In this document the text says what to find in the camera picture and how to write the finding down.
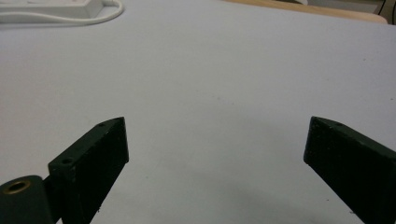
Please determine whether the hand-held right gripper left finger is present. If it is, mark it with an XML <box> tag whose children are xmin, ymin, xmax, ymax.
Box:
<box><xmin>48</xmin><ymin>116</ymin><xmax>130</xmax><ymax>224</ymax></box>

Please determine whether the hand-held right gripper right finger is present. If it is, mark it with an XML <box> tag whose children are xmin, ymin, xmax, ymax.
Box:
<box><xmin>303</xmin><ymin>116</ymin><xmax>396</xmax><ymax>224</ymax></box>

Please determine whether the white tray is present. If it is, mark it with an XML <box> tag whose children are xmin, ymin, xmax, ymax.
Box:
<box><xmin>0</xmin><ymin>0</ymin><xmax>125</xmax><ymax>26</ymax></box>

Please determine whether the light wooden board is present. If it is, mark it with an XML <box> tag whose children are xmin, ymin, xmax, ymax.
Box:
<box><xmin>223</xmin><ymin>0</ymin><xmax>389</xmax><ymax>25</ymax></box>

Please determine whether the white power strip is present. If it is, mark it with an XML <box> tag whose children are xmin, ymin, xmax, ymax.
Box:
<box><xmin>0</xmin><ymin>0</ymin><xmax>105</xmax><ymax>21</ymax></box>

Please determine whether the black cable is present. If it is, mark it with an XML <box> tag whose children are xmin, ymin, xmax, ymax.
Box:
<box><xmin>376</xmin><ymin>0</ymin><xmax>388</xmax><ymax>16</ymax></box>

